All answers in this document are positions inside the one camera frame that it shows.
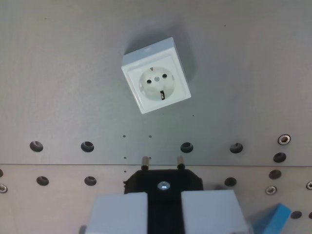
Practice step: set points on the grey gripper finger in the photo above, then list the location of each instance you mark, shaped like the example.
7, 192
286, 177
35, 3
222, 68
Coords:
209, 212
118, 214

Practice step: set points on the black plug with metal pins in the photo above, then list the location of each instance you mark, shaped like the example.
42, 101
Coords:
164, 207

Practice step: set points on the silver hex socket screw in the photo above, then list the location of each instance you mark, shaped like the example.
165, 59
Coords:
270, 189
309, 185
284, 139
2, 188

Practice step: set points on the blue block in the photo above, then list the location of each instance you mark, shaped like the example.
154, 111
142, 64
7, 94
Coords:
270, 220

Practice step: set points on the white wall socket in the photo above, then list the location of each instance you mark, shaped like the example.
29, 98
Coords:
156, 78

